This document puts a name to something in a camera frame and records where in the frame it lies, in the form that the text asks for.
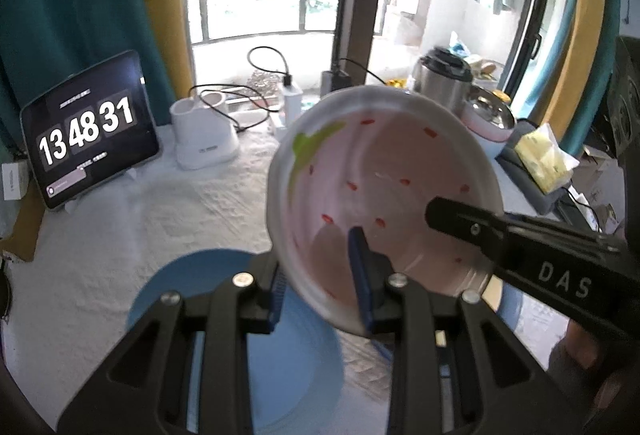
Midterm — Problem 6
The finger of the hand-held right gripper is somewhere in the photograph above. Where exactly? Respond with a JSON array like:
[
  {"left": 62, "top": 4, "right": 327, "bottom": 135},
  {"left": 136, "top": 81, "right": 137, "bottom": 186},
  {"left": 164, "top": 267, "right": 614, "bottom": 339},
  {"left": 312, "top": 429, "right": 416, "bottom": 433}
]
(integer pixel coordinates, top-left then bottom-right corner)
[{"left": 424, "top": 196, "right": 512, "bottom": 267}]

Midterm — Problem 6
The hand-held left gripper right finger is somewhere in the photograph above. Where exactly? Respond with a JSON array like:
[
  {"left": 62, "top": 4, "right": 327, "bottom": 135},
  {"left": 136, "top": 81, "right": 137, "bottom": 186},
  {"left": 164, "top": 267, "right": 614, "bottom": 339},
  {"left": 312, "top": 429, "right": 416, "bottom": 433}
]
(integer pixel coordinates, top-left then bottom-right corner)
[{"left": 347, "top": 226, "right": 583, "bottom": 435}]

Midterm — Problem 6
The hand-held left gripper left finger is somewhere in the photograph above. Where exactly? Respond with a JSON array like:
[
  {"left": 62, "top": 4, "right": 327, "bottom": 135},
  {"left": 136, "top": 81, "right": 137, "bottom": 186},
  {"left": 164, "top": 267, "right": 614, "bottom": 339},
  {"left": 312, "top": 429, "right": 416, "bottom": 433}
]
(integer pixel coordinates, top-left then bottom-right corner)
[{"left": 56, "top": 255, "right": 291, "bottom": 435}]

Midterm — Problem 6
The large blue bowl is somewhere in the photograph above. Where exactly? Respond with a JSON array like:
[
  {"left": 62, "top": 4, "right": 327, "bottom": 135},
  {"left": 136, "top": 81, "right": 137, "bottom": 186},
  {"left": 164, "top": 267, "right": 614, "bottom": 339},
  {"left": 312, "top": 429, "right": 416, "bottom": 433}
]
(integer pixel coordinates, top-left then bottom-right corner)
[{"left": 372, "top": 282, "right": 522, "bottom": 361}]

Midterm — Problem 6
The blue plate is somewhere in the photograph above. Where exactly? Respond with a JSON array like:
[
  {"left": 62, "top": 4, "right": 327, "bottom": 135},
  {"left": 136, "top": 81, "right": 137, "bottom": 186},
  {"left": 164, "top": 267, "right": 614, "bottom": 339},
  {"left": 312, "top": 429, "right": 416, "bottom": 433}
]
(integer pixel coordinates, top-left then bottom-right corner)
[{"left": 127, "top": 249, "right": 346, "bottom": 435}]

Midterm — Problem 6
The pink strawberry print bowl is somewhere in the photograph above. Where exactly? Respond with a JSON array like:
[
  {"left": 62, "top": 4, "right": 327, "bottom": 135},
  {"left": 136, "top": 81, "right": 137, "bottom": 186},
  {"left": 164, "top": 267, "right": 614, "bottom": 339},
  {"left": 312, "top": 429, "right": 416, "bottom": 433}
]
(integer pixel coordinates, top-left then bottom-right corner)
[{"left": 265, "top": 85, "right": 505, "bottom": 336}]

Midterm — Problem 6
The person's right hand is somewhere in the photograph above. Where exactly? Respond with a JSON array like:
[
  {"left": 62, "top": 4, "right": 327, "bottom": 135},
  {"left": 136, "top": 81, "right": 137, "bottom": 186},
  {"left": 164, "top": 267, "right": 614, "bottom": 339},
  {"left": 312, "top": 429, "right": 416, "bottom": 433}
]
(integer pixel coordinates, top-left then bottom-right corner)
[{"left": 564, "top": 322, "right": 608, "bottom": 358}]

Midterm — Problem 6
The grey bag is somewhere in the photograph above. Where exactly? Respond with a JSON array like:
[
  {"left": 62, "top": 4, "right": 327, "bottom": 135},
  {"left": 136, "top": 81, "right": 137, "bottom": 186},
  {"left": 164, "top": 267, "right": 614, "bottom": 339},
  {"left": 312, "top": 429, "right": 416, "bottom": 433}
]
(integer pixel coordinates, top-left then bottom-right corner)
[{"left": 495, "top": 119, "right": 577, "bottom": 216}]

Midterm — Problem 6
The small cardboard carton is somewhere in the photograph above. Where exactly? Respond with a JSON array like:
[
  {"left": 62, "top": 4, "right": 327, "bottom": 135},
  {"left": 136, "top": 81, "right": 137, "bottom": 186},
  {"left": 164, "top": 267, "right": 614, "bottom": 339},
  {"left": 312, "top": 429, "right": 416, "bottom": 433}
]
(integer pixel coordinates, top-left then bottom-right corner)
[{"left": 575, "top": 146, "right": 624, "bottom": 236}]

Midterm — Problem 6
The yellow tissue pack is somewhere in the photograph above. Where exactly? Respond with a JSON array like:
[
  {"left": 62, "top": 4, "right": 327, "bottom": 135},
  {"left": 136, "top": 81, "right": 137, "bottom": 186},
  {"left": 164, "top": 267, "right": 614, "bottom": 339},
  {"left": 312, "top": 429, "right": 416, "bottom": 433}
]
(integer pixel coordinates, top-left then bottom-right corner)
[{"left": 515, "top": 124, "right": 581, "bottom": 194}]

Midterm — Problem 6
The stainless steel kettle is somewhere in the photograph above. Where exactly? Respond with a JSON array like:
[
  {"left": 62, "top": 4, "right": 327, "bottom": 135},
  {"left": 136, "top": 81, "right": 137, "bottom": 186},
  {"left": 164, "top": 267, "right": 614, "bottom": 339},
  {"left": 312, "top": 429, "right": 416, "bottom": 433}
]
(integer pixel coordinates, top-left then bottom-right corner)
[{"left": 411, "top": 47, "right": 474, "bottom": 116}]

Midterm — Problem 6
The white power strip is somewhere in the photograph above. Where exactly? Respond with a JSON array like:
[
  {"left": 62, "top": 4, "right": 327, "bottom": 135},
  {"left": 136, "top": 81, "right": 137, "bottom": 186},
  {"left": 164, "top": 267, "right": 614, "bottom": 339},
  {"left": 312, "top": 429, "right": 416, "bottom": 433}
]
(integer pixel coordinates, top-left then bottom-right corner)
[{"left": 227, "top": 97, "right": 322, "bottom": 138}]

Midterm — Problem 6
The black computer case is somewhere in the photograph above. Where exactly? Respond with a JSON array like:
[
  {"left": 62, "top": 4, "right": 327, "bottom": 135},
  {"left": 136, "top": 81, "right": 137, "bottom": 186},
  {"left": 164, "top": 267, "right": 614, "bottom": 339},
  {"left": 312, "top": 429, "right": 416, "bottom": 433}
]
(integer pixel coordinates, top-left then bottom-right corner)
[{"left": 606, "top": 36, "right": 640, "bottom": 166}]

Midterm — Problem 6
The white charger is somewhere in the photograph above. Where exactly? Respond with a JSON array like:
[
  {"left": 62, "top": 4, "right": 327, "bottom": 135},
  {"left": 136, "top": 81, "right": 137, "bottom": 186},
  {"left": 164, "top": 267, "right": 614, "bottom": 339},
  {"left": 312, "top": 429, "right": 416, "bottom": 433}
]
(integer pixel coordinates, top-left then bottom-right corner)
[{"left": 282, "top": 82, "right": 304, "bottom": 128}]

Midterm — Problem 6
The black charger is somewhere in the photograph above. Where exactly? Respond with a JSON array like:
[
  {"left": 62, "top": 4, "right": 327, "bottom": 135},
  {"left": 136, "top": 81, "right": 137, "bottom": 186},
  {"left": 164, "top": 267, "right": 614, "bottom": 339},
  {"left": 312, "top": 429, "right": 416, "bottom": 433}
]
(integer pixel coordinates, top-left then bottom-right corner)
[{"left": 320, "top": 70, "right": 352, "bottom": 96}]

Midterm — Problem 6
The yellow curtain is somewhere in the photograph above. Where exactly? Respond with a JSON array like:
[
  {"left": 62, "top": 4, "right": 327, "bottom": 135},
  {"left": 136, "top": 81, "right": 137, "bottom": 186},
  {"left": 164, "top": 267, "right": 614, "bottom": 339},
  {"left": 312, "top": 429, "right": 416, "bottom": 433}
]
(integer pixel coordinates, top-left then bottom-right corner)
[
  {"left": 131, "top": 0, "right": 194, "bottom": 126},
  {"left": 550, "top": 0, "right": 610, "bottom": 150}
]

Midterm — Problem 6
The black tablet with clock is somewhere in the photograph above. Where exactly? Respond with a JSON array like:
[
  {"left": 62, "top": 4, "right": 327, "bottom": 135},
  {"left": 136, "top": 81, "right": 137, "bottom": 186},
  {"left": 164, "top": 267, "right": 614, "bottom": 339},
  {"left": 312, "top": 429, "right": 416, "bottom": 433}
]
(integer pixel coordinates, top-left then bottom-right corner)
[{"left": 20, "top": 50, "right": 161, "bottom": 210}]

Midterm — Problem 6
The brown cardboard box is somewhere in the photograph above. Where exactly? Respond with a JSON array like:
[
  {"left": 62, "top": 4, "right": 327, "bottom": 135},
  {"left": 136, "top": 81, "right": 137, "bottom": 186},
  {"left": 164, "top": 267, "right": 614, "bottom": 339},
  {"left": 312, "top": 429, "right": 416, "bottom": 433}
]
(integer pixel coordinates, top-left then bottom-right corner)
[{"left": 0, "top": 185, "right": 48, "bottom": 263}]

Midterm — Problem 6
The small white box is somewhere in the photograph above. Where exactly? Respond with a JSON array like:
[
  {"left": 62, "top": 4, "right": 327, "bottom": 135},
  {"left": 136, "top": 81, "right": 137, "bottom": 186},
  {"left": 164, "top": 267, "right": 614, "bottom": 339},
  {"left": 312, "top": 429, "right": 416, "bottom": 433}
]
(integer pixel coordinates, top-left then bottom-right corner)
[{"left": 1, "top": 162, "right": 29, "bottom": 202}]

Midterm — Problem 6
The black charger cable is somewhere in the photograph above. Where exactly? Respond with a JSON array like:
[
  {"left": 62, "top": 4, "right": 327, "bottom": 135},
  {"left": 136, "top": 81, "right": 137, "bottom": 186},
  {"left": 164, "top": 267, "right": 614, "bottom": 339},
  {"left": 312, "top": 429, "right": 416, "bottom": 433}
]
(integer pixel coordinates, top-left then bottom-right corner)
[
  {"left": 247, "top": 46, "right": 292, "bottom": 86},
  {"left": 332, "top": 58, "right": 392, "bottom": 86}
]

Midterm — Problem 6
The black lamp cable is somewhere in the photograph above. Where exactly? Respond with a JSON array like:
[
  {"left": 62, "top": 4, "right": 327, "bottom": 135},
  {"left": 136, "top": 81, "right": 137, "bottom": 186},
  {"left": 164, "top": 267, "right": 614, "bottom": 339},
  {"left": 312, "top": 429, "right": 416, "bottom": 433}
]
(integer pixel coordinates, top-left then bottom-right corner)
[{"left": 189, "top": 85, "right": 273, "bottom": 134}]

